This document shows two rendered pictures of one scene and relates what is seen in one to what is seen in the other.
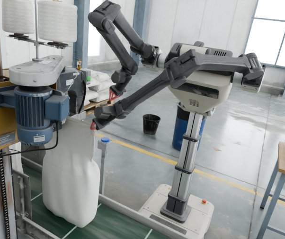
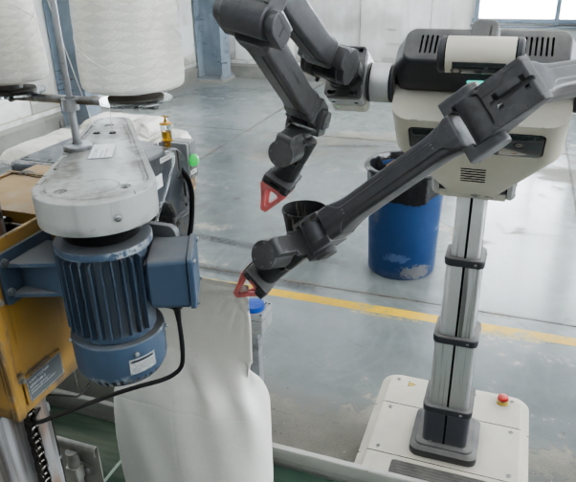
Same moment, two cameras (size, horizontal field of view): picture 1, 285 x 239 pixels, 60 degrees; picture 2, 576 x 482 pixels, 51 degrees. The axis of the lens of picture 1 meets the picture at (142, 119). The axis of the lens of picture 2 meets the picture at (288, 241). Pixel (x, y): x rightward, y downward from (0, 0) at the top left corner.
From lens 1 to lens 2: 0.30 m
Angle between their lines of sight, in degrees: 6
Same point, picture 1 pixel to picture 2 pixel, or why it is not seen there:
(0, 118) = (21, 329)
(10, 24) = not seen: outside the picture
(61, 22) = (149, 38)
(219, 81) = (547, 115)
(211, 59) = (568, 75)
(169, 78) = (463, 143)
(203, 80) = not seen: hidden behind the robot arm
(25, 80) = (94, 222)
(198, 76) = not seen: hidden behind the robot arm
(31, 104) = (110, 279)
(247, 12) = not seen: outside the picture
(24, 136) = (104, 365)
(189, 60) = (520, 89)
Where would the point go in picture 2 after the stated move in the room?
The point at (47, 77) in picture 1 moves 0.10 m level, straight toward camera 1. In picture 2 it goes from (145, 199) to (166, 223)
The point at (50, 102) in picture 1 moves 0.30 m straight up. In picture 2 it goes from (161, 265) to (136, 61)
